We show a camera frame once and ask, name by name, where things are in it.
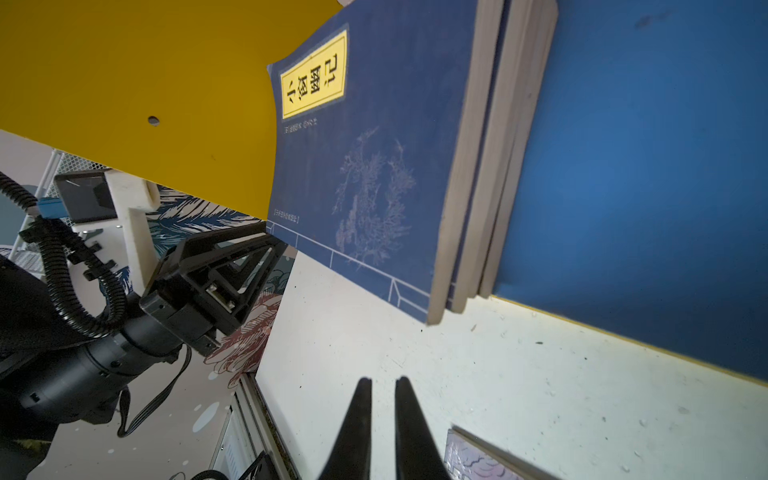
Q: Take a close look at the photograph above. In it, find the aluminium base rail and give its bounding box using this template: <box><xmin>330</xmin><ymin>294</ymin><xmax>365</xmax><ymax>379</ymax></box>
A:
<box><xmin>209</xmin><ymin>374</ymin><xmax>300</xmax><ymax>479</ymax></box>

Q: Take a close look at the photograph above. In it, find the blue book yellow label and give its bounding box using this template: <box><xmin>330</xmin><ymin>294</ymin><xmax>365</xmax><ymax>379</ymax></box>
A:
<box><xmin>267</xmin><ymin>1</ymin><xmax>506</xmax><ymax>325</ymax></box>
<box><xmin>448</xmin><ymin>1</ymin><xmax>538</xmax><ymax>313</ymax></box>

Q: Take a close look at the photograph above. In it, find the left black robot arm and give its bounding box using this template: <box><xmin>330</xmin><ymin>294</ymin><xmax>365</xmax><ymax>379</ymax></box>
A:
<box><xmin>1</xmin><ymin>177</ymin><xmax>286</xmax><ymax>479</ymax></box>

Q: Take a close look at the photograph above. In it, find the yellow pink blue bookshelf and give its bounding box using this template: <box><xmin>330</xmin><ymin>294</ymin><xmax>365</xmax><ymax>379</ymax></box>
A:
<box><xmin>1</xmin><ymin>1</ymin><xmax>767</xmax><ymax>379</ymax></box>

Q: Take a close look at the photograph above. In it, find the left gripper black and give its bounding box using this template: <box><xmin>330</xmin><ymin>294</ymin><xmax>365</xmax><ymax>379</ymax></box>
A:
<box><xmin>140</xmin><ymin>221</ymin><xmax>288</xmax><ymax>356</ymax></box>

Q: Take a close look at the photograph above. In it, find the red Hamlet book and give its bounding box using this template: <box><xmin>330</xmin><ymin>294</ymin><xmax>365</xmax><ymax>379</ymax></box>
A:
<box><xmin>443</xmin><ymin>426</ymin><xmax>557</xmax><ymax>480</ymax></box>

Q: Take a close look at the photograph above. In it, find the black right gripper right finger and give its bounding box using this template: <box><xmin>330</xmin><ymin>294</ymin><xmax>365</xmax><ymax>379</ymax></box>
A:
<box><xmin>395</xmin><ymin>376</ymin><xmax>450</xmax><ymax>480</ymax></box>

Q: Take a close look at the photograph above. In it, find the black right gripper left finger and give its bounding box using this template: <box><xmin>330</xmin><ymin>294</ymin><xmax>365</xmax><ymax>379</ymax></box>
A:
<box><xmin>319</xmin><ymin>378</ymin><xmax>372</xmax><ymax>480</ymax></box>

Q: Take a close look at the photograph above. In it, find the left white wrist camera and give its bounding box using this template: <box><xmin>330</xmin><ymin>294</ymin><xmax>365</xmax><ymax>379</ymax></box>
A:
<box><xmin>36</xmin><ymin>169</ymin><xmax>160</xmax><ymax>295</ymax></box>

